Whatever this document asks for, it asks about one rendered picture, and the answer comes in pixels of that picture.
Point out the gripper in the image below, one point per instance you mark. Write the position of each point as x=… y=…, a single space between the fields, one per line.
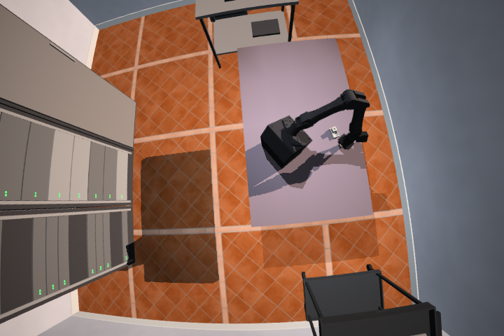
x=343 y=142

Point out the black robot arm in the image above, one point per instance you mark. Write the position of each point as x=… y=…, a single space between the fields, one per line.
x=348 y=100

